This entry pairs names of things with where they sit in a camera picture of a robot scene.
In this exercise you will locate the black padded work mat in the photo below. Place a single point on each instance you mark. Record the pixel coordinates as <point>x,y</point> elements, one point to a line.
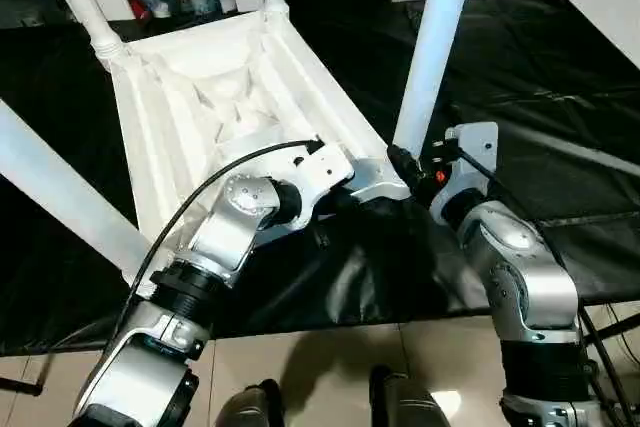
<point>550,122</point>

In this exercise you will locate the patterned white jar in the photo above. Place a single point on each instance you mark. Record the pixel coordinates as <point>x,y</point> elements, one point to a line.
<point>201,1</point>

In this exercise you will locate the white flat board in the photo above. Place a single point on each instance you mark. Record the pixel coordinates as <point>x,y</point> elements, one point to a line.
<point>605,17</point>

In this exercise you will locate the white plastic table top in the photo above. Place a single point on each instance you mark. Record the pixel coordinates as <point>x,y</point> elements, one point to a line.
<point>165,112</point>

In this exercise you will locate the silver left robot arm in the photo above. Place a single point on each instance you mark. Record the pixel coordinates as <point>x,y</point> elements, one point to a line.
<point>225,232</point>

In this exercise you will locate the small white jar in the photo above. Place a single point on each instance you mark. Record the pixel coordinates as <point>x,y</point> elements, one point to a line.
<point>161,10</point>
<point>228,3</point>

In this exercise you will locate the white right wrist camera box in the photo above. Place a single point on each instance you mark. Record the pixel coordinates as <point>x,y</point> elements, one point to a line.
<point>475,142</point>

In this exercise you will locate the red bottle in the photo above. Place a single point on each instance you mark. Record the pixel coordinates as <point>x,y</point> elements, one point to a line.
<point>137,7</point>

